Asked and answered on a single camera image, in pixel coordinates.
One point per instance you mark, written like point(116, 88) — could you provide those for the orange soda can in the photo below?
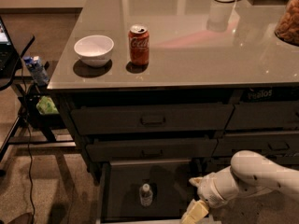
point(139, 44)

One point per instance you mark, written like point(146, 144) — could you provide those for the top left drawer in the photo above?
point(151, 118)

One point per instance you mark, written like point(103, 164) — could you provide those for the clear plastic water bottle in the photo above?
point(145, 195)

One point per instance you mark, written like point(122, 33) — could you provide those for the black side desk frame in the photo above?
point(28, 115)

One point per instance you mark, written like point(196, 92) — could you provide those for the green snack bag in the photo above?
point(46, 106)

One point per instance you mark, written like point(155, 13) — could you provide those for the top right drawer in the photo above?
point(264, 115)

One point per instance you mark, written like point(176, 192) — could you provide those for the black laptop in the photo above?
point(7, 51)

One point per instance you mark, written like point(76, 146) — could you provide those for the middle left drawer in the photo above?
point(152, 149)

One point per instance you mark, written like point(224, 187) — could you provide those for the white ceramic bowl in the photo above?
point(94, 50)

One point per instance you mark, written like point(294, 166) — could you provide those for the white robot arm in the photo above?
point(249, 174)

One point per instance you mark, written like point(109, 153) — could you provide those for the middle right drawer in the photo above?
point(267, 144)

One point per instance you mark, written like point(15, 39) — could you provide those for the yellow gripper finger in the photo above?
point(195, 181)
point(195, 212)

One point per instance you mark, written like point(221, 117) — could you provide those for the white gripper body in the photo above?
point(207, 189)

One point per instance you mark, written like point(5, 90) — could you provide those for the open bottom left drawer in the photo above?
point(120, 182)

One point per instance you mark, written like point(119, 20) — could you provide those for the brown shoe tip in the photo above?
point(26, 218)

